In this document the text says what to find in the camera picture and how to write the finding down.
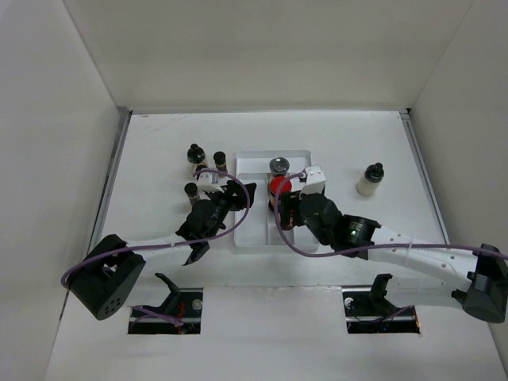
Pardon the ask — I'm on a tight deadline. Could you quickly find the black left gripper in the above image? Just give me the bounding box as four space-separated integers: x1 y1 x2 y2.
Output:
205 180 255 241

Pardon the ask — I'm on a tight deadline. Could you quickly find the red-lid sauce jar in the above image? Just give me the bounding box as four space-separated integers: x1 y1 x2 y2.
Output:
281 210 294 231
268 175 292 211

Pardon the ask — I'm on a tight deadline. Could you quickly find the white salt knob-top bottle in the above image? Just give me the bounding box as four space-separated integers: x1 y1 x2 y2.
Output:
356 163 385 197

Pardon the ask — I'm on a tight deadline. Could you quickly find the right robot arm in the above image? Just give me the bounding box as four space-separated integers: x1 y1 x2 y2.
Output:
274 192 507 324

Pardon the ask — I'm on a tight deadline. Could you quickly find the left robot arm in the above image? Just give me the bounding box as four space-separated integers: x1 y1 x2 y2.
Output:
62 179 257 321

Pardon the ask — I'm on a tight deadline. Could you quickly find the front black-cap spice bottle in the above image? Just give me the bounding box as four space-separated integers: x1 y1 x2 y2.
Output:
184 183 200 206

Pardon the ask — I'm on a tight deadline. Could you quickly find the small black-cap spice bottle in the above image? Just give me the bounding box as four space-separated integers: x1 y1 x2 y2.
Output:
213 151 227 172

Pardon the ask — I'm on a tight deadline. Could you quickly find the white divided organizer tray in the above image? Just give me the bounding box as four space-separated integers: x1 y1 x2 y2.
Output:
233 150 312 253

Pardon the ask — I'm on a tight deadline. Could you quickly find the knob-top spice grinder bottle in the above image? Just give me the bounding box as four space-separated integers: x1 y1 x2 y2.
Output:
187 144 207 166

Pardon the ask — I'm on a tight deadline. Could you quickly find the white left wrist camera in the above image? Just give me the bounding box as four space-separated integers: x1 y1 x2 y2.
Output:
196 168 220 191

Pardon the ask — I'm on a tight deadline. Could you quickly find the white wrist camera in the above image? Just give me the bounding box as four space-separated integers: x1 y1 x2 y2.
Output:
298 165 326 195
196 168 220 191

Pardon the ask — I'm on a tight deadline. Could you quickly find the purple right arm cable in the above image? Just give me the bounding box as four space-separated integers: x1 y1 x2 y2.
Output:
271 171 485 261

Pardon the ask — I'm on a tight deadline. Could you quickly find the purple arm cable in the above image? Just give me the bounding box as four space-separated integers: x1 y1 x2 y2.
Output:
60 169 255 326
271 171 485 261

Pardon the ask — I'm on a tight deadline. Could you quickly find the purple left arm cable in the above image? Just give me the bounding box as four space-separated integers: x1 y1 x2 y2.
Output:
60 169 255 326

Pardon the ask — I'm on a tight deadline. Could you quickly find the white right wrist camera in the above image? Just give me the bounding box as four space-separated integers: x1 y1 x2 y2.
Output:
298 165 326 195

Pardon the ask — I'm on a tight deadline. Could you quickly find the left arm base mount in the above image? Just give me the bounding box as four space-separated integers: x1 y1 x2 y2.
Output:
127 273 204 336

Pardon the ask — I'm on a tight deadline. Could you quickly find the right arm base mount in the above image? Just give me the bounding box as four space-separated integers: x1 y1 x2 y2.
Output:
342 274 420 334

